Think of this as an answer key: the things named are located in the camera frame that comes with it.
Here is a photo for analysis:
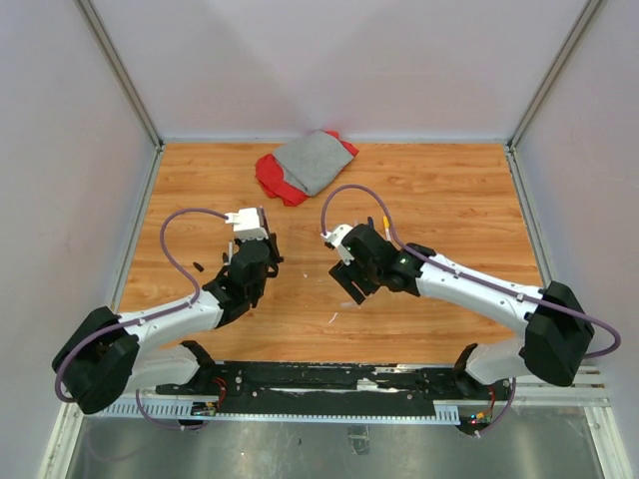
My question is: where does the white pen yellow end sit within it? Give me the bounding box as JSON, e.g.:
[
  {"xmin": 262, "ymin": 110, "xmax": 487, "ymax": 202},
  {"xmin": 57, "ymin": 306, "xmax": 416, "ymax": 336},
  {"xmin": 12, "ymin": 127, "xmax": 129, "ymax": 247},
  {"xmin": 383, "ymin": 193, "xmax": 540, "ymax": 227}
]
[{"xmin": 382, "ymin": 216, "xmax": 392, "ymax": 242}]

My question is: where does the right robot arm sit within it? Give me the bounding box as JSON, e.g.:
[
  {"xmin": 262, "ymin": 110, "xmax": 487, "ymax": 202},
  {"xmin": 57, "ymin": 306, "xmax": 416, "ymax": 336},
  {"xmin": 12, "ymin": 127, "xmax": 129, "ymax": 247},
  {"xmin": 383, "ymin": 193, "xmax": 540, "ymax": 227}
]
[{"xmin": 322, "ymin": 224, "xmax": 594, "ymax": 399}]

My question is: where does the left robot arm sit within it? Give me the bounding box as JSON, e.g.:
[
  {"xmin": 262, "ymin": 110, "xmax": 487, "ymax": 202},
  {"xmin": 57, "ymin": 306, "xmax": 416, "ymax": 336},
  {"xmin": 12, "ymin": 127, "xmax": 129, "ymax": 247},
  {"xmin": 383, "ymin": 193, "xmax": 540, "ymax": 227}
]
[{"xmin": 52, "ymin": 234, "xmax": 283, "ymax": 414}]

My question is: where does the red cloth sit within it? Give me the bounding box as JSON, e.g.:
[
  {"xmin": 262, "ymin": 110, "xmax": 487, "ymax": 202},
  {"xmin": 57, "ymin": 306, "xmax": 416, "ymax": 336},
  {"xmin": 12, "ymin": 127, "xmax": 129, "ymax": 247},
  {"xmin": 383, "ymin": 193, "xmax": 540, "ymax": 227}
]
[{"xmin": 255, "ymin": 131, "xmax": 359, "ymax": 207}]

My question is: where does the grey folded cloth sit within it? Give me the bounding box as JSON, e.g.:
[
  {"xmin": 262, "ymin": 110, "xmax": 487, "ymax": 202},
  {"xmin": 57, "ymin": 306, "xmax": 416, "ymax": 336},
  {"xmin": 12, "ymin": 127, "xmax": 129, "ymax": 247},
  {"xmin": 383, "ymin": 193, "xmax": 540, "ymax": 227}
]
[{"xmin": 274, "ymin": 131, "xmax": 355, "ymax": 197}]

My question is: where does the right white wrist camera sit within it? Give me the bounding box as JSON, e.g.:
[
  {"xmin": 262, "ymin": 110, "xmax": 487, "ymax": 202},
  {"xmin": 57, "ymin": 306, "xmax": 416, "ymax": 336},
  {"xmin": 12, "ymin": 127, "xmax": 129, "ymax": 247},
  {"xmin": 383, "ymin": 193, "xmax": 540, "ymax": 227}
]
[{"xmin": 321, "ymin": 224, "xmax": 353, "ymax": 265}]

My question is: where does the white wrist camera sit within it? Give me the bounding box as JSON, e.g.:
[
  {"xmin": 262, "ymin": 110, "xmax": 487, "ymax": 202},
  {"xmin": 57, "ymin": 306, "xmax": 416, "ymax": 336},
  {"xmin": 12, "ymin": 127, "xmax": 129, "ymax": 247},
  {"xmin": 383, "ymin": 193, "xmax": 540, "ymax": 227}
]
[
  {"xmin": 321, "ymin": 224, "xmax": 353, "ymax": 265},
  {"xmin": 225, "ymin": 208, "xmax": 269, "ymax": 241}
]

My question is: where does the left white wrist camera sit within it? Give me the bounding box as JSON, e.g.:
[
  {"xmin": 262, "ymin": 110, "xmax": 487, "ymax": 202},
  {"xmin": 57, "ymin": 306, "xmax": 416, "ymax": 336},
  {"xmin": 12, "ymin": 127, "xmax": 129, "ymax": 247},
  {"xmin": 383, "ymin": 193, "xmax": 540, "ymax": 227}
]
[{"xmin": 225, "ymin": 208, "xmax": 269, "ymax": 241}]

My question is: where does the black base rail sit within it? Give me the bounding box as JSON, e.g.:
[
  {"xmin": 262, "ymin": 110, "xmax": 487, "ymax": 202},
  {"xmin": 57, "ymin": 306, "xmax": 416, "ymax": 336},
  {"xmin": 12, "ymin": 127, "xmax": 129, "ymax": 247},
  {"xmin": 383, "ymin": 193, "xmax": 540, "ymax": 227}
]
[{"xmin": 155, "ymin": 361, "xmax": 509, "ymax": 412}]

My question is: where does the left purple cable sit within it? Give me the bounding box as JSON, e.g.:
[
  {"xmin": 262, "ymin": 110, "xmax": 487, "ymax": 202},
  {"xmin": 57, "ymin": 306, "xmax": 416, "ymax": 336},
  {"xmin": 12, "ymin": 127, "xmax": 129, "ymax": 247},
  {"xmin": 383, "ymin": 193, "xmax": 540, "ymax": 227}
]
[{"xmin": 53, "ymin": 208, "xmax": 231, "ymax": 431}]

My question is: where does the purple cable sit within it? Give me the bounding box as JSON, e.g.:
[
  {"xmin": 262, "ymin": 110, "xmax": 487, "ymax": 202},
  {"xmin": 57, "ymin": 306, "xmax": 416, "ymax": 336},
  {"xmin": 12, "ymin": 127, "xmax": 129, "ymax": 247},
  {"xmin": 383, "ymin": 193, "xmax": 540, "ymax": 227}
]
[
  {"xmin": 319, "ymin": 184, "xmax": 622, "ymax": 431},
  {"xmin": 53, "ymin": 208, "xmax": 231, "ymax": 431}
]

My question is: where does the grey cable duct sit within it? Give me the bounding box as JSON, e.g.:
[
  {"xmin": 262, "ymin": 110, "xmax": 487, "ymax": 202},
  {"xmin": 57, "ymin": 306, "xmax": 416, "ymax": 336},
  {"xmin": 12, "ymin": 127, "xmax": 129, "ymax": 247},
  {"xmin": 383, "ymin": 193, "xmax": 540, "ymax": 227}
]
[{"xmin": 104, "ymin": 398, "xmax": 461, "ymax": 425}]

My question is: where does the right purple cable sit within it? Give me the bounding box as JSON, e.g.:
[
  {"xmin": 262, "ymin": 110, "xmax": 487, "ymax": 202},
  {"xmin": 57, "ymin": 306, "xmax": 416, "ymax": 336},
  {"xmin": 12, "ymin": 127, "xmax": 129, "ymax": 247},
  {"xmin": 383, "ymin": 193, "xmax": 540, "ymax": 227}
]
[{"xmin": 319, "ymin": 184, "xmax": 622, "ymax": 431}]

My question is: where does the aluminium frame rail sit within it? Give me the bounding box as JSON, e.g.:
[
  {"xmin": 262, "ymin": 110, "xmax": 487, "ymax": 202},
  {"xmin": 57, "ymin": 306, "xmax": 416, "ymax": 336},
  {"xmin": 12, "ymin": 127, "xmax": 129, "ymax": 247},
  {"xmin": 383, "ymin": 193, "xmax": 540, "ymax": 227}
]
[{"xmin": 514, "ymin": 365, "xmax": 610, "ymax": 407}]

